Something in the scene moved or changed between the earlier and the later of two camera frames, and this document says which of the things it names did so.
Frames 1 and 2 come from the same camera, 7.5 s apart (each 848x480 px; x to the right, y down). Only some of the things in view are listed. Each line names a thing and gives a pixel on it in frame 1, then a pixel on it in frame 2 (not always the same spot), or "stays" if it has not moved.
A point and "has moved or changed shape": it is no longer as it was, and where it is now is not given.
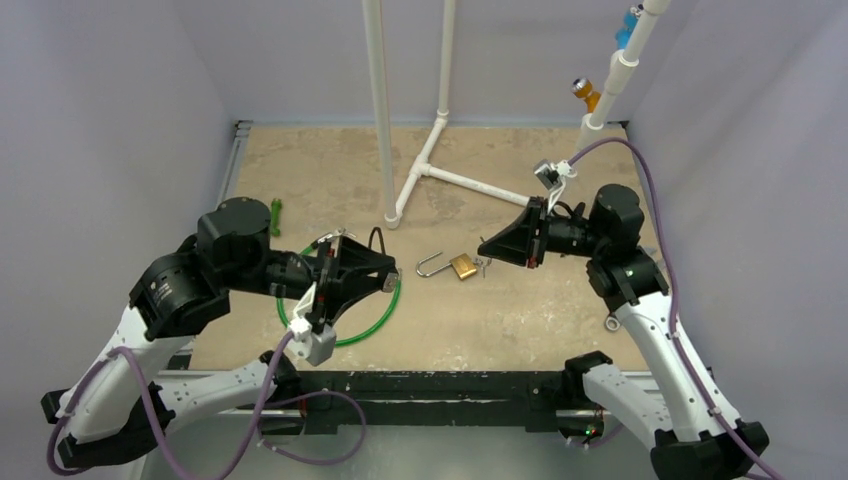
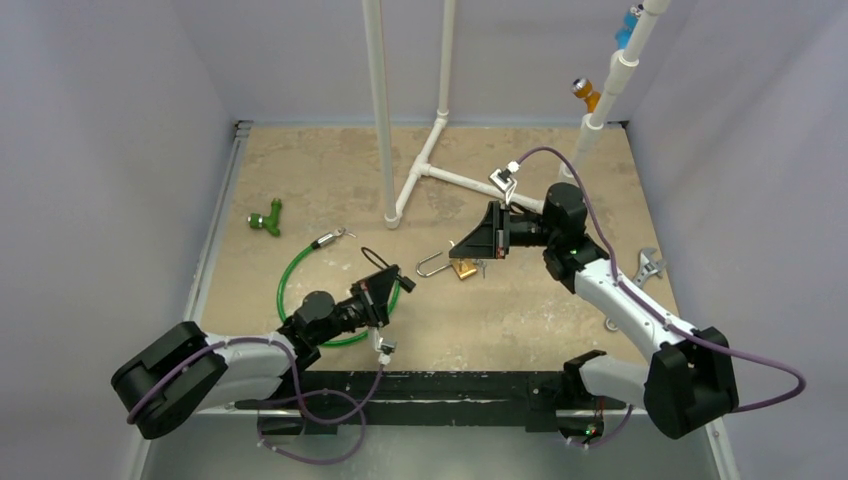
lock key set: x=337 y=233 stays
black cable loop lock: x=381 y=238 has moved or changed shape
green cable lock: x=391 y=281 stays
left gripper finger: x=358 y=257 → x=382 y=283
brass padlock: x=462 y=264 stays
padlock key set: x=483 y=264 stays
